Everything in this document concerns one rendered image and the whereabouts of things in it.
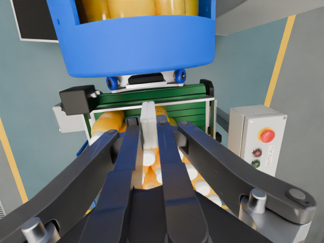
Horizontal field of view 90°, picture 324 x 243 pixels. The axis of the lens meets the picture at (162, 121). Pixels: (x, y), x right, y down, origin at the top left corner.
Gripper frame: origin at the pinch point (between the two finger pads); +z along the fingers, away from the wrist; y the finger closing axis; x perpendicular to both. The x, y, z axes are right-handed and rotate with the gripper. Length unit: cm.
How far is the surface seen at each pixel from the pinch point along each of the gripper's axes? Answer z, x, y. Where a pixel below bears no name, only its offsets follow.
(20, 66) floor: 128, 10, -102
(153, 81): 23.8, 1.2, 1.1
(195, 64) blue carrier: 7.4, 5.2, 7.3
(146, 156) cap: 17.8, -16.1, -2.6
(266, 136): 17.2, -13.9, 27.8
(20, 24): 113, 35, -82
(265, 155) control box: 18.4, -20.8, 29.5
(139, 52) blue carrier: 4.8, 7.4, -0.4
